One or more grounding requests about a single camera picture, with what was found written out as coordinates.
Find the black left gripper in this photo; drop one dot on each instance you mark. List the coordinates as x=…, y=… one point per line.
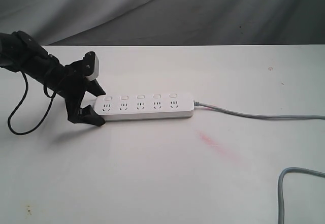
x=75, y=86

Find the white five-outlet power strip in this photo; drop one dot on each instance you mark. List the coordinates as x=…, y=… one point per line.
x=144, y=106

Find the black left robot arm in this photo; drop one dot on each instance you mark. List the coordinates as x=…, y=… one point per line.
x=21, y=53

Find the white backdrop cloth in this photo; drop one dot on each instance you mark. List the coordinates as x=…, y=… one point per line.
x=166, y=22

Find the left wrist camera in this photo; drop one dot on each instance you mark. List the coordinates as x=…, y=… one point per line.
x=90, y=66

